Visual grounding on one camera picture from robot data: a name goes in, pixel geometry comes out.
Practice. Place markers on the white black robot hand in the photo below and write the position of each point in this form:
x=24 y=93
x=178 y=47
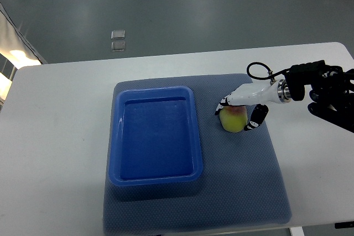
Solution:
x=254 y=97

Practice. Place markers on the green red peach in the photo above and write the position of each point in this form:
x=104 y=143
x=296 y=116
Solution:
x=233 y=118

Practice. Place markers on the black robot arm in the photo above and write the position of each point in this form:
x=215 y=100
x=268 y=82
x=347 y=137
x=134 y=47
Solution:
x=331 y=88

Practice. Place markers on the lower floor outlet plate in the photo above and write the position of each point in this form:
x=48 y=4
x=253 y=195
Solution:
x=118 y=45

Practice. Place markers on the floor outlet plate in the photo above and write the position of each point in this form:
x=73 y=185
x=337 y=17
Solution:
x=118 y=45
x=118 y=34

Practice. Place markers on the upper floor outlet plate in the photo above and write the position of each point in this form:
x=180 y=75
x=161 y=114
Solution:
x=118 y=34

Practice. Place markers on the grey blue mat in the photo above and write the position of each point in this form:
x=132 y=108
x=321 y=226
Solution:
x=241 y=184

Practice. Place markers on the blue plastic tray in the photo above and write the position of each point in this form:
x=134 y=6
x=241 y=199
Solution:
x=155 y=138

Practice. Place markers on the white table leg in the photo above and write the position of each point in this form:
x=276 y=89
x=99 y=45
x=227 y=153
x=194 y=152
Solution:
x=296 y=231

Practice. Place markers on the beige curtain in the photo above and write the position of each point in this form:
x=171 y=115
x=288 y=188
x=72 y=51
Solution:
x=17 y=50

